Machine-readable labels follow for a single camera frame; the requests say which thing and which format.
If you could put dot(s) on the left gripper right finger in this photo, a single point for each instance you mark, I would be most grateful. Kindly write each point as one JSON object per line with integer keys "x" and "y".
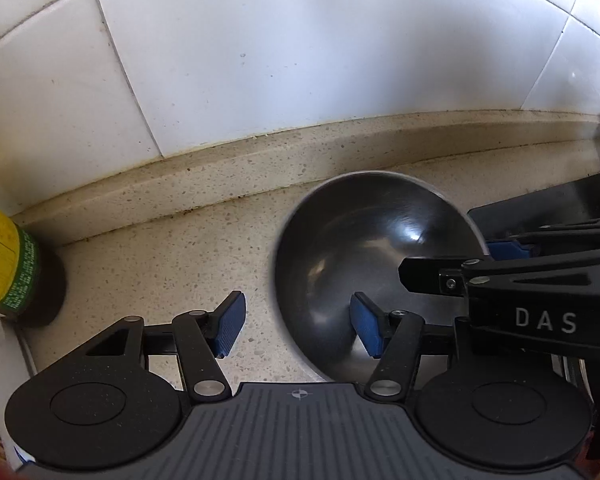
{"x": 392, "y": 338}

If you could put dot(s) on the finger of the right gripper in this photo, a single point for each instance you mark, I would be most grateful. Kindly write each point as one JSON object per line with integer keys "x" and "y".
{"x": 443, "y": 276}
{"x": 541, "y": 244}

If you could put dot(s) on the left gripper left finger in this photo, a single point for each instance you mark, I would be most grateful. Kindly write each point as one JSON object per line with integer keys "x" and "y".
{"x": 201, "y": 339}

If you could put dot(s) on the steel bowl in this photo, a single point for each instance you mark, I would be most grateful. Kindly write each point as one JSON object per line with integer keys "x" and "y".
{"x": 349, "y": 235}

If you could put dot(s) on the black gas stove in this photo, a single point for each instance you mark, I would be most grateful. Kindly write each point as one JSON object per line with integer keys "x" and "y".
{"x": 570, "y": 202}

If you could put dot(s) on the yellow-label oil bottle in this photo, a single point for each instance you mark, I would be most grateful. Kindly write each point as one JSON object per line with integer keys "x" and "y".
{"x": 33, "y": 280}

